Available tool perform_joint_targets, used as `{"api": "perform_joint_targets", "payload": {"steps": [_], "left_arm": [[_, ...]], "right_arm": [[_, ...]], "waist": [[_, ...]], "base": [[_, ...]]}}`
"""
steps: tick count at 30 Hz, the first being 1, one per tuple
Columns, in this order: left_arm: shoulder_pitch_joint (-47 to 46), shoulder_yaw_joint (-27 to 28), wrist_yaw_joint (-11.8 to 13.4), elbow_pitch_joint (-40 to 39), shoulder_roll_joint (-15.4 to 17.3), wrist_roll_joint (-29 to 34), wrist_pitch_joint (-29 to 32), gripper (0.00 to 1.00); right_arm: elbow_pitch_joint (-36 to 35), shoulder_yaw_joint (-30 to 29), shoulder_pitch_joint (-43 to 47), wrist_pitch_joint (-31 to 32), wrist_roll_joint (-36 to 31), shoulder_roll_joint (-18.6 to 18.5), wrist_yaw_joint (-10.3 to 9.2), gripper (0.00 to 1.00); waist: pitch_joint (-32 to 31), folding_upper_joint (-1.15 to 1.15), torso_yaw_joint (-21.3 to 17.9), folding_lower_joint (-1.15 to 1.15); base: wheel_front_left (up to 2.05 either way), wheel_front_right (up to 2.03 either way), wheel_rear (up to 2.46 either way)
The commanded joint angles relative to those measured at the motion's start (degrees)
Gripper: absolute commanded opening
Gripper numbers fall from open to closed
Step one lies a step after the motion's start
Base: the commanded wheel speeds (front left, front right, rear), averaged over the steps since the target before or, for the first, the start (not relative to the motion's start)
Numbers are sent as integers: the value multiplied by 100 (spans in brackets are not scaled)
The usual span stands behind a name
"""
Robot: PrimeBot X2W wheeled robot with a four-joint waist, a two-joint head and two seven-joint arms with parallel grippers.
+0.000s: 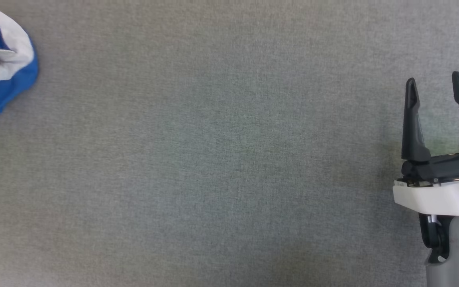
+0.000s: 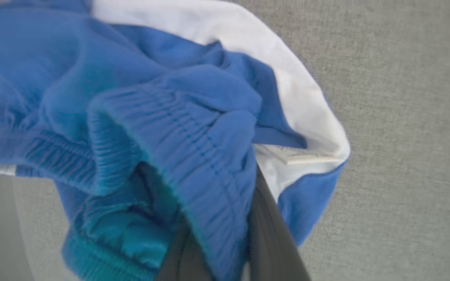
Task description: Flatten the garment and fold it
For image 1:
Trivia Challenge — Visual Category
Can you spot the blue and white garment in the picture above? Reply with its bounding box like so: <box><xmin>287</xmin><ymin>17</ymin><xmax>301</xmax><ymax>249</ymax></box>
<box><xmin>0</xmin><ymin>7</ymin><xmax>39</xmax><ymax>122</ymax></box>

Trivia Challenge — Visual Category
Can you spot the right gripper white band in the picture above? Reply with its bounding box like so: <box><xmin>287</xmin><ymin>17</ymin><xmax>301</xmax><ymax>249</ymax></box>
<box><xmin>393</xmin><ymin>71</ymin><xmax>459</xmax><ymax>218</ymax></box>

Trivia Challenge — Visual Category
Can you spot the grey fabric sofa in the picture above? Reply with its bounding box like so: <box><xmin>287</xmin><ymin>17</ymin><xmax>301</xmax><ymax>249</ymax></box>
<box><xmin>0</xmin><ymin>0</ymin><xmax>459</xmax><ymax>287</ymax></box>

